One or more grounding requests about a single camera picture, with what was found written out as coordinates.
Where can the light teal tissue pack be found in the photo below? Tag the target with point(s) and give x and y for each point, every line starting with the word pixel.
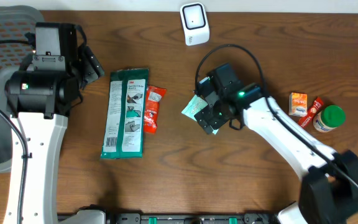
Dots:
pixel 200 108

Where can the red snack bag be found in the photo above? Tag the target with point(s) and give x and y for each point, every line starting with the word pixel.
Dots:
pixel 152 103

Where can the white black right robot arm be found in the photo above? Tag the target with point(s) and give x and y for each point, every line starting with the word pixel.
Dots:
pixel 329 180

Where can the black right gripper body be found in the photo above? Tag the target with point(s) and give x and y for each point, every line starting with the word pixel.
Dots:
pixel 217 114

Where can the red stick sachet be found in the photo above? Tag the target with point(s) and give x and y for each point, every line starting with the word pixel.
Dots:
pixel 312 112

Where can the small orange white box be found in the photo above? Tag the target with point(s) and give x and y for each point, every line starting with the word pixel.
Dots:
pixel 298 104

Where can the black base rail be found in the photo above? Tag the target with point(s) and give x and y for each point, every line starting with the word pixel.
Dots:
pixel 97 216

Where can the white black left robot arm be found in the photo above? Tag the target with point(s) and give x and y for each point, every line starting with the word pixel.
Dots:
pixel 40 96

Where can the green lid white jar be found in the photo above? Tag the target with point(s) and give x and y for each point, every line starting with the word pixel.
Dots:
pixel 329 119

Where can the green 3M wipes pack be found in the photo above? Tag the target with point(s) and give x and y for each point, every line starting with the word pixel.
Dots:
pixel 123 137

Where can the white barcode scanner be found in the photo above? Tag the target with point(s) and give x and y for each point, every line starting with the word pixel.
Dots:
pixel 195 23

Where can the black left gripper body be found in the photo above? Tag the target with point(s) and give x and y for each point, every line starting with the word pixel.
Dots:
pixel 87 69

